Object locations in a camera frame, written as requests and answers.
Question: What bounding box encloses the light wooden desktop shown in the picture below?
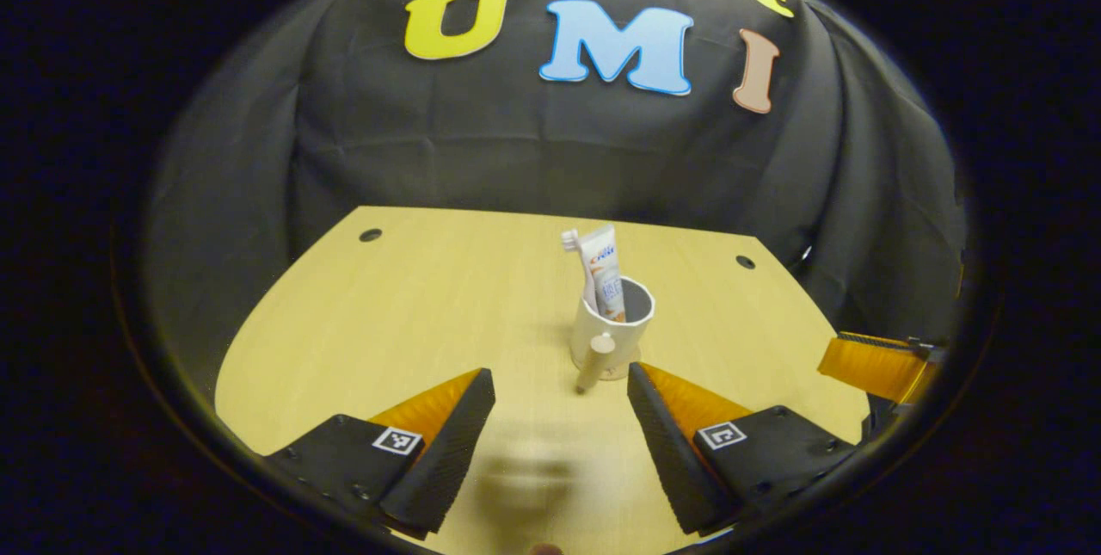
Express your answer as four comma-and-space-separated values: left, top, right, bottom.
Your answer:
215, 207, 870, 555

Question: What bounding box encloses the black backdrop cloth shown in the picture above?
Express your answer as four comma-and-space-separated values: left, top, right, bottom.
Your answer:
142, 0, 969, 384

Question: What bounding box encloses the pale pink toothbrush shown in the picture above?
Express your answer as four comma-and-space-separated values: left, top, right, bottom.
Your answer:
561, 229, 599, 313

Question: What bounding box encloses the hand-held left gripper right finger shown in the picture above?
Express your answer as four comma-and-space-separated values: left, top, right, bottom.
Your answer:
626, 361, 857, 537

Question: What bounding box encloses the white toothpaste tube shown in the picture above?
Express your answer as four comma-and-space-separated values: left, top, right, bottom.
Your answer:
578, 225, 627, 324

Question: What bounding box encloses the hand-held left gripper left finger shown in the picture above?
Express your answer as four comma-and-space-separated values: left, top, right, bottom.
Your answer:
262, 367, 497, 540

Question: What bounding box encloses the white cup with wooden handle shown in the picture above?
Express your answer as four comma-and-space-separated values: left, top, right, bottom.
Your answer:
569, 276, 656, 395

